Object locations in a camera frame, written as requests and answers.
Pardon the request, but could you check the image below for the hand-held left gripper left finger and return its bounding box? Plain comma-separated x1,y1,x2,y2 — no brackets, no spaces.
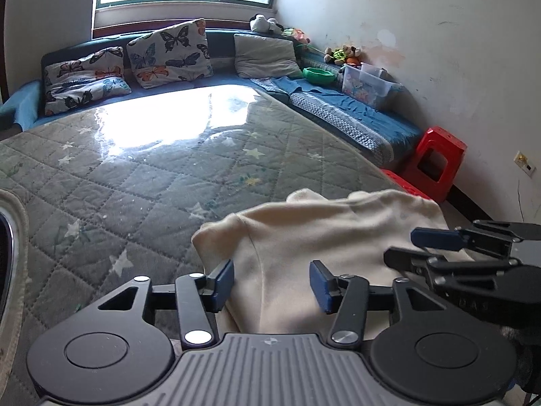
97,259,236,346

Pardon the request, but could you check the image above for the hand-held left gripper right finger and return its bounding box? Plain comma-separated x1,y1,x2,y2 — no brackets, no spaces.
309,260,444,345

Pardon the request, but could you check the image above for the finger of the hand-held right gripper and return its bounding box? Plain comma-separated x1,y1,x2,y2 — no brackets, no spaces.
411,220,525,260
384,247,521,292

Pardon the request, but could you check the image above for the cream sweatshirt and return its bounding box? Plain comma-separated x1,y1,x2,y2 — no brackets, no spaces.
192,188,475,336

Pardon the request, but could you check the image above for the red plastic stool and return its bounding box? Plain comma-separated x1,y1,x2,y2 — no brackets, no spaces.
403,126,468,204
379,168,435,200

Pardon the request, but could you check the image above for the blue patterned sofa blanket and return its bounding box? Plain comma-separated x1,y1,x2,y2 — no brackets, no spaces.
249,75,423,166

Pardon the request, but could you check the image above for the clear plastic storage box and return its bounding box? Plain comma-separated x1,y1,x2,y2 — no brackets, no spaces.
340,63,403,111

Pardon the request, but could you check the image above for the green plastic bowl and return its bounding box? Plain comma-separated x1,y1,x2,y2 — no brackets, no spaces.
303,67,335,86

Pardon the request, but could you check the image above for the brown teddy bear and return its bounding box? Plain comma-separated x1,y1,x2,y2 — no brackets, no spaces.
324,44,363,67

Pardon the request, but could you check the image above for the round black induction cooktop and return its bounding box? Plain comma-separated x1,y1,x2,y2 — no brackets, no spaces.
0,203,18,331

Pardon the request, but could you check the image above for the plain grey cushion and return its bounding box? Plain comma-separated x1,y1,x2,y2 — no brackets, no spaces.
233,33,304,80

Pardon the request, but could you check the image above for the butterfly print cushion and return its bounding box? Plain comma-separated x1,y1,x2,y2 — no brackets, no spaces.
126,18,213,90
42,46,133,116

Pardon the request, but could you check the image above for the colourful plush toy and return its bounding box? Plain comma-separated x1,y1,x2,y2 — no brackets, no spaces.
282,28,312,46

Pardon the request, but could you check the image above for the panda plush toy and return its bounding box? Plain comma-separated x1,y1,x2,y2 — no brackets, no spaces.
249,14,285,35

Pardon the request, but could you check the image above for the blue corner sofa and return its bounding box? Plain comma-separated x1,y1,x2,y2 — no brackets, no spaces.
0,29,423,166

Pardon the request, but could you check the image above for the white wall socket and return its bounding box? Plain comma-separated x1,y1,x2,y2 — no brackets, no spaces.
513,151,534,175

